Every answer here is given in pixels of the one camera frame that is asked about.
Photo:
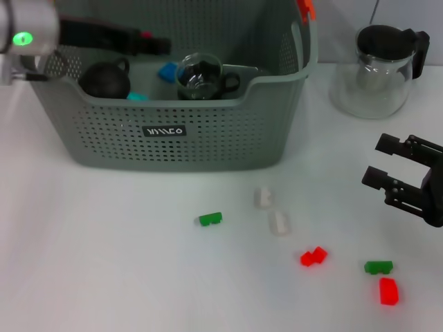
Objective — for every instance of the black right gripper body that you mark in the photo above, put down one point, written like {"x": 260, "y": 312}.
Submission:
{"x": 436, "y": 197}

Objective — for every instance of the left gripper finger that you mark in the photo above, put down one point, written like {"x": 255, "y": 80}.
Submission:
{"x": 155, "y": 46}

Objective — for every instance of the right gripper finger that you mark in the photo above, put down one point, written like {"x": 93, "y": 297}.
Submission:
{"x": 408, "y": 145}
{"x": 401, "y": 193}

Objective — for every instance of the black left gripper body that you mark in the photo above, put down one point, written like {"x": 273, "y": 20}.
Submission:
{"x": 97, "y": 36}

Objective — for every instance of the dark red toy brick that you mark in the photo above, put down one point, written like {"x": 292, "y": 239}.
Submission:
{"x": 147, "y": 34}

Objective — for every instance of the blue square toy brick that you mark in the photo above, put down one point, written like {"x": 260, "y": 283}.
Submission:
{"x": 167, "y": 72}

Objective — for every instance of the teal square toy brick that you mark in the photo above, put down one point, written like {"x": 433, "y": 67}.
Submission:
{"x": 137, "y": 96}

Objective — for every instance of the glass teacup with black base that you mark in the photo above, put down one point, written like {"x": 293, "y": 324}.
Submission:
{"x": 199, "y": 79}

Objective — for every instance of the green toy brick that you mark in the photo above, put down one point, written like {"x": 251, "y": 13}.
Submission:
{"x": 210, "y": 219}
{"x": 377, "y": 267}

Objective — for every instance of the bright red toy brick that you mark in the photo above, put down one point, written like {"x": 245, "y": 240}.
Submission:
{"x": 388, "y": 292}

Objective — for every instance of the orange-red notched toy brick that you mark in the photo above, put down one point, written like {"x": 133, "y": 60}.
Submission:
{"x": 311, "y": 256}

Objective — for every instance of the grey-green perforated storage basket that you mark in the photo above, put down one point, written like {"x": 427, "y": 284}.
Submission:
{"x": 207, "y": 145}

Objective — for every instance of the black clay teapot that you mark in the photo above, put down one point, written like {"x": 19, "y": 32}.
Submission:
{"x": 104, "y": 81}

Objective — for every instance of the glass teapot with black lid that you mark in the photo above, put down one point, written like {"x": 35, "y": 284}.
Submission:
{"x": 384, "y": 38}

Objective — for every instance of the clear toy brick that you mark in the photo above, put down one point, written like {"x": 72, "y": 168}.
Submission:
{"x": 263, "y": 198}
{"x": 280, "y": 223}

